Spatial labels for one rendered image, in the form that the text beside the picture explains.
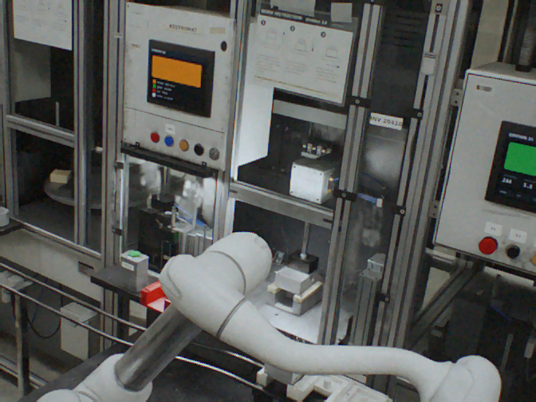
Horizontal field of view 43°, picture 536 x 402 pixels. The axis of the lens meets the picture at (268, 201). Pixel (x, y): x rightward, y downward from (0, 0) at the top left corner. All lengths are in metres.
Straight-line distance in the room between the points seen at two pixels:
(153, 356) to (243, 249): 0.40
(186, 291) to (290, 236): 1.23
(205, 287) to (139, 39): 1.08
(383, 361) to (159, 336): 0.57
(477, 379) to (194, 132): 1.17
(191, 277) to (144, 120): 0.98
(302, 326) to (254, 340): 0.85
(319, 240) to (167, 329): 0.99
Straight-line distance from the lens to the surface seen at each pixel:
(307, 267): 2.26
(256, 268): 1.50
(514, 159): 1.70
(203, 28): 2.08
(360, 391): 2.03
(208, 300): 1.37
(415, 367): 1.42
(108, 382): 1.85
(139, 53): 2.25
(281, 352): 1.37
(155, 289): 2.25
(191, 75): 2.09
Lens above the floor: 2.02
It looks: 20 degrees down
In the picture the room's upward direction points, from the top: 6 degrees clockwise
